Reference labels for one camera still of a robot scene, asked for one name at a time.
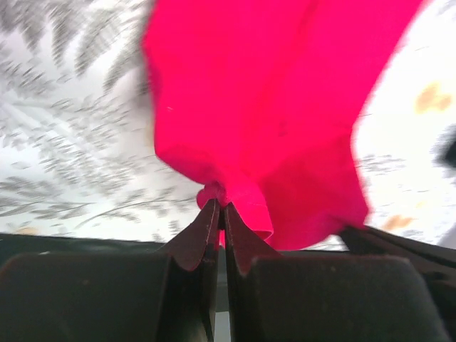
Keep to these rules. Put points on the floral patterned mat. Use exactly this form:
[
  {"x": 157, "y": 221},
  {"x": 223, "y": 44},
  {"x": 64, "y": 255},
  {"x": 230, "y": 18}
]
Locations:
[{"x": 77, "y": 156}]

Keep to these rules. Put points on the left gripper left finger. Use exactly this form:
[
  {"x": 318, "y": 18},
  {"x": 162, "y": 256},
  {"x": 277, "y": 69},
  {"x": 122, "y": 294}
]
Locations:
[{"x": 165, "y": 295}]

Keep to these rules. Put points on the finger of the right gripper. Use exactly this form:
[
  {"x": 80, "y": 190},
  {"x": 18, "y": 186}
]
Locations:
[{"x": 424, "y": 257}]

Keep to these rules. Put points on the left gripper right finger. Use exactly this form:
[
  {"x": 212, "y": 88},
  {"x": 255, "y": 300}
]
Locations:
[{"x": 330, "y": 296}]

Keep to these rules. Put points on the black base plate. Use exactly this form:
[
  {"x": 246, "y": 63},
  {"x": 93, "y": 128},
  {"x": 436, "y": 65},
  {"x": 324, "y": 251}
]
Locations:
[{"x": 15, "y": 244}]

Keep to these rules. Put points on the red t shirt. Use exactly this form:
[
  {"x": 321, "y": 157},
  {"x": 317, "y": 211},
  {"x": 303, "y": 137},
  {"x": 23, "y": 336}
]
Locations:
[{"x": 256, "y": 101}]

